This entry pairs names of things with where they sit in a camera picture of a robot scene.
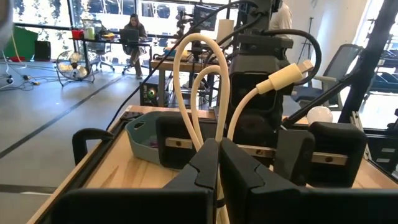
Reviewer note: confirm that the dark desk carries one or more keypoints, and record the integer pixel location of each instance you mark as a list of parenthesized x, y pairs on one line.
[(102, 40)]

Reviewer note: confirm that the grey mesh office chair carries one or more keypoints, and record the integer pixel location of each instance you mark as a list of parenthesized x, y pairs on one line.
[(345, 59)]

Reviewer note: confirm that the green panel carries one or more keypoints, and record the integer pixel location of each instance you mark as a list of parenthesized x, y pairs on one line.
[(23, 43)]

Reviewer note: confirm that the metal floor fan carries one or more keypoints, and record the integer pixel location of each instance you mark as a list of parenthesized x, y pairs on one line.
[(74, 67)]

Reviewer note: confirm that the teal plastic bin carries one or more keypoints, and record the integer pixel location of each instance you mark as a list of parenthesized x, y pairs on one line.
[(140, 146)]

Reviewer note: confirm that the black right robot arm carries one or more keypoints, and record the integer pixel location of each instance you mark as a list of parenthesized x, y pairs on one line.
[(264, 43)]

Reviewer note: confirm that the brass lamp with white globe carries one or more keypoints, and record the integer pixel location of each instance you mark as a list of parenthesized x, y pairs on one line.
[(319, 114)]

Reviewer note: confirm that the wooden desk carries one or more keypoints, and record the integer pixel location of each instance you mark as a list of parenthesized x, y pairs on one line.
[(161, 63)]

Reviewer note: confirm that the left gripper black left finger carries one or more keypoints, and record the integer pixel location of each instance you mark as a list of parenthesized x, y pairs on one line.
[(174, 202)]

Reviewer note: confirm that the red cup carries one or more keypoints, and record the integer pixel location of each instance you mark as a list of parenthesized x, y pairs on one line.
[(77, 34)]

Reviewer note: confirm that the person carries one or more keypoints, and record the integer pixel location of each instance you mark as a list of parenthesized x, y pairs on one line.
[(135, 28), (281, 18)]

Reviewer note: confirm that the black PC tower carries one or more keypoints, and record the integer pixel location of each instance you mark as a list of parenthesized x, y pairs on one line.
[(149, 93)]

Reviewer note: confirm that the black laptop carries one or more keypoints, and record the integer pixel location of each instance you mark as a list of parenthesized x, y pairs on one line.
[(129, 35)]

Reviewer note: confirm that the black C-shaped clamp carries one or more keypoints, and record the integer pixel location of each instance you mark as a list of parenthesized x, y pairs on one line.
[(77, 146)]

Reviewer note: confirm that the black aluminium table frame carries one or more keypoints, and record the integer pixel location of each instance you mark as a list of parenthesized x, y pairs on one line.
[(370, 62)]

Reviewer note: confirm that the black office chair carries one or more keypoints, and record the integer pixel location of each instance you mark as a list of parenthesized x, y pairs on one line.
[(93, 25)]

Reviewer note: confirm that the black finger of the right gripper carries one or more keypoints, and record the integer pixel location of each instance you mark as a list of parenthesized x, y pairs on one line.
[(171, 127), (339, 140)]

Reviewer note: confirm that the black speaker box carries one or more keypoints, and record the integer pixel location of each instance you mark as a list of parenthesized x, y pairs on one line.
[(42, 50)]

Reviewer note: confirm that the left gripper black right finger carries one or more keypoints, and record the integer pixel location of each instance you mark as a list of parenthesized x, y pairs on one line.
[(264, 199)]

